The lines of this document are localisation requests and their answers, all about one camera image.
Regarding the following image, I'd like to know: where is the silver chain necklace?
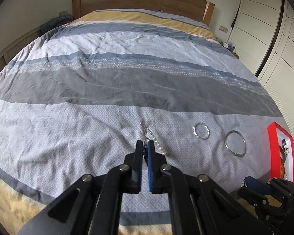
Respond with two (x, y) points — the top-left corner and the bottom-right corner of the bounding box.
(140, 123), (171, 162)

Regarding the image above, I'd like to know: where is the twisted silver bracelet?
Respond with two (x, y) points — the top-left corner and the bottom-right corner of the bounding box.
(192, 122), (211, 140)

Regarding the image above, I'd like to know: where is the large silver bangle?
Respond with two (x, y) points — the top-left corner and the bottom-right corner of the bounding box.
(224, 130), (247, 158)

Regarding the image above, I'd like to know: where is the red white jewelry box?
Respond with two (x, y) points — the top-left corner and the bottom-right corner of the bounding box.
(267, 122), (294, 182)

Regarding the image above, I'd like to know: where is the striped bed duvet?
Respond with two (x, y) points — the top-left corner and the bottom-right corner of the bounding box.
(0, 9), (286, 234)

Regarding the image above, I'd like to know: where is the wooden nightstand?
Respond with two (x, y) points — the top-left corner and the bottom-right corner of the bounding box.
(221, 42), (240, 59)

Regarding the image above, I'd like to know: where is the dark grey clothes pile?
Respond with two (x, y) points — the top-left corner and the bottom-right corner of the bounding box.
(40, 14), (74, 34)

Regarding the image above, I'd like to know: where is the wooden headboard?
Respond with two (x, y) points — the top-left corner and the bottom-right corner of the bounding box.
(72, 0), (215, 25)

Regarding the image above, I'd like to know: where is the white sliding wardrobe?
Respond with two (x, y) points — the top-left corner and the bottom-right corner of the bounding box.
(229, 0), (294, 138)

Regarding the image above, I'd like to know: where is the beige wall switch panel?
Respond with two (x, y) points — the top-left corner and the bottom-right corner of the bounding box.
(219, 25), (228, 33)

